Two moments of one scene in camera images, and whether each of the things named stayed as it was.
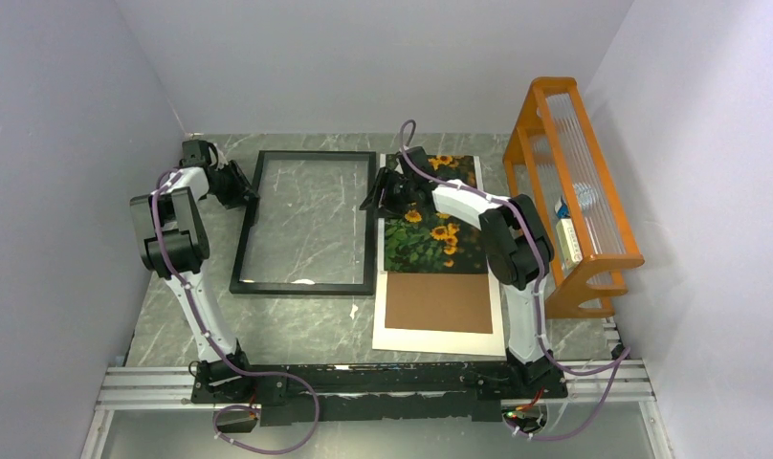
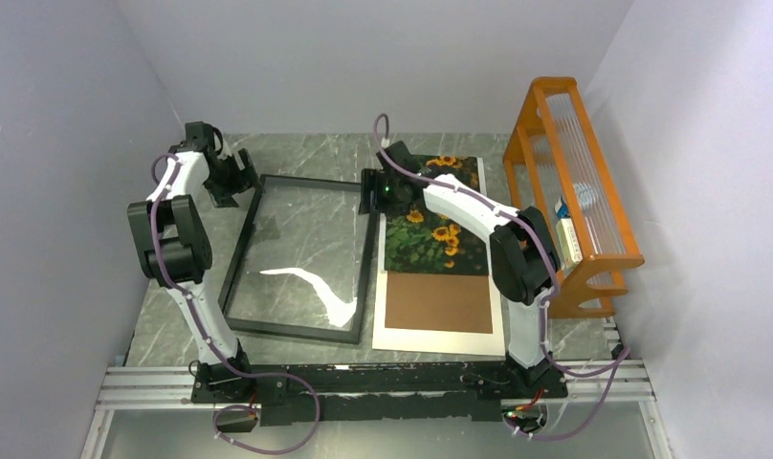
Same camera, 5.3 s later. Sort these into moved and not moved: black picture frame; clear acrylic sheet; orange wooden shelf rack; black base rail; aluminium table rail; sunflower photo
Moved: clear acrylic sheet; black picture frame
Not moved: orange wooden shelf rack; sunflower photo; black base rail; aluminium table rail
